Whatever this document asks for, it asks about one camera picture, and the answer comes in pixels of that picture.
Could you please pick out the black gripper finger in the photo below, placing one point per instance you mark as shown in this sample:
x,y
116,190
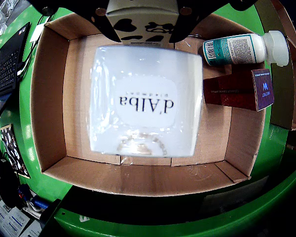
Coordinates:
x,y
207,6
74,5

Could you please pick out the cow print hand cream box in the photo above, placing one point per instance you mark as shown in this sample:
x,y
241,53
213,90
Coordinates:
x,y
143,14

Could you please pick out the dark red box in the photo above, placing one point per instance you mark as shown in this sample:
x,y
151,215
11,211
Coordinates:
x,y
227,91

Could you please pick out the white d'Alba box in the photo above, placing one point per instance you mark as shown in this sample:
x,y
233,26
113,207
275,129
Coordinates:
x,y
145,81

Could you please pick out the large cardboard tray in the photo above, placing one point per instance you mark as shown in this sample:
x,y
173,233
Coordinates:
x,y
51,111

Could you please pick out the blue cylinder item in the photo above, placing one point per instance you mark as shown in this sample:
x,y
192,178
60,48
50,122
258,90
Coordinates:
x,y
40,203

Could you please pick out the black box device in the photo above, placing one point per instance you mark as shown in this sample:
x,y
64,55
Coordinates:
x,y
50,219

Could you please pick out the white power adapter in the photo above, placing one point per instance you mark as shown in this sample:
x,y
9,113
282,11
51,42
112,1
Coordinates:
x,y
36,33

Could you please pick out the white bottle with teal label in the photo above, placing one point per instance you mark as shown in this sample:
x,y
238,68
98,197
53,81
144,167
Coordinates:
x,y
232,49

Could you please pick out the black laptop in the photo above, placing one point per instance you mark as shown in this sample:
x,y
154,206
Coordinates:
x,y
7,64

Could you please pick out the black white patterned card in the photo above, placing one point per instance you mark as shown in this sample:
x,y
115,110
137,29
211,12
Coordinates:
x,y
14,153

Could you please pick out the black rounded bag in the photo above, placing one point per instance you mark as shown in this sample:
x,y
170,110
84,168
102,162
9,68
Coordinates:
x,y
8,185

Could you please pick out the green metal cabinet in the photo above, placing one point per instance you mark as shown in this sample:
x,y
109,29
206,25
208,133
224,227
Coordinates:
x,y
162,222

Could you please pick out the printed paper sheets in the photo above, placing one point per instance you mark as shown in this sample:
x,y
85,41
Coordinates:
x,y
12,222

